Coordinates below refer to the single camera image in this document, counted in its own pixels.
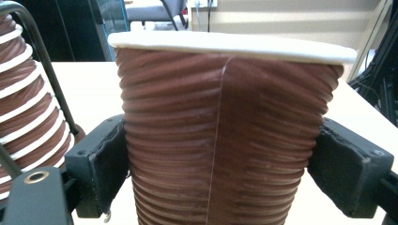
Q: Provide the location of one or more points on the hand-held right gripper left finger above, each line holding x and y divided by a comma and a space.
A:
106, 162

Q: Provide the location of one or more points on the tall stack of brown cups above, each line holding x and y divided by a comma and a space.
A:
25, 109

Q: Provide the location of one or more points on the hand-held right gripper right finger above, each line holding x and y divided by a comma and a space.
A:
347, 168

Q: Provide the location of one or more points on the black equipment stand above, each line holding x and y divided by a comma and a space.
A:
383, 78

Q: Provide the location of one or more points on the single brown ribbed paper cup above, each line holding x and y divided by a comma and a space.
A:
219, 125

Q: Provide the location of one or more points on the grey office chair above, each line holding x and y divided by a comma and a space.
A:
150, 11

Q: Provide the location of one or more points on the black cabinet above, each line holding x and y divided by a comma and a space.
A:
72, 28

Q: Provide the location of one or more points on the light wooden furniture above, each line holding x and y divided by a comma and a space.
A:
281, 22

